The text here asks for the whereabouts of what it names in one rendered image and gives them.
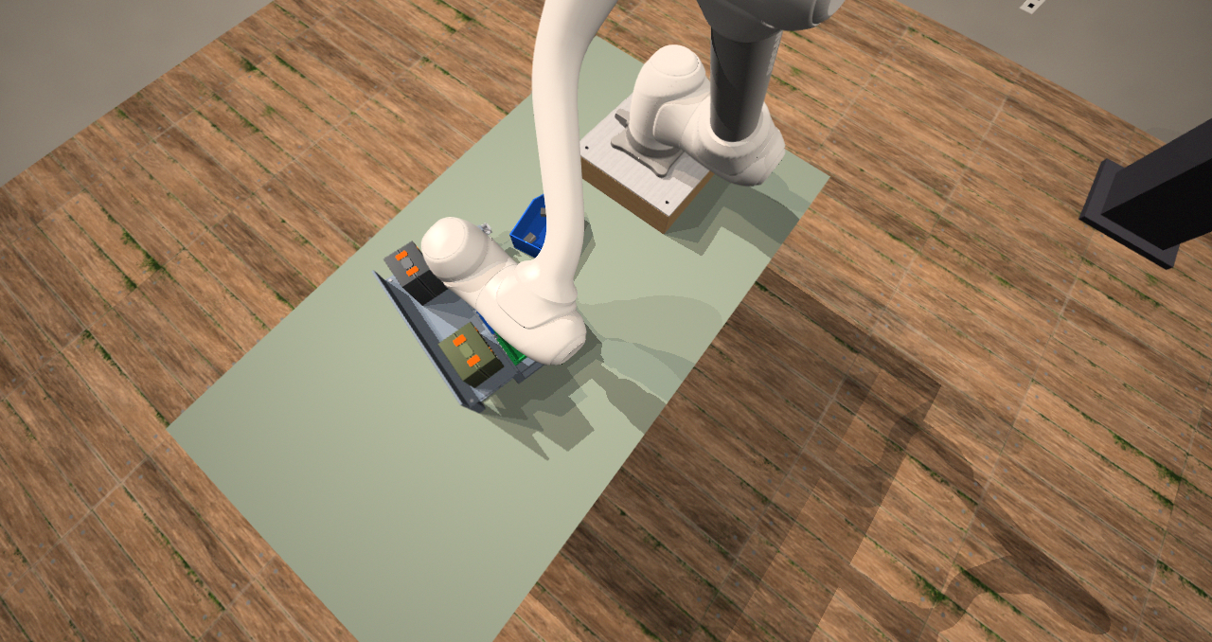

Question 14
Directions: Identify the blue bin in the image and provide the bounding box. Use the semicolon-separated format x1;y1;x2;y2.
509;195;545;258

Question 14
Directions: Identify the dark grey metal shelf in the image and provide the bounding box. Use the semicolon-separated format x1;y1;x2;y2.
371;270;544;414

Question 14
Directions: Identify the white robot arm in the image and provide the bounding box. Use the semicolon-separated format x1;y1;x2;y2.
421;0;846;366

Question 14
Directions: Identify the olive green case with orange latches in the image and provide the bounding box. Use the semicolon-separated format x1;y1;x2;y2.
438;322;504;388

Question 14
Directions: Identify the green bin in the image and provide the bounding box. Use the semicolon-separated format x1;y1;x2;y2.
494;332;526;363

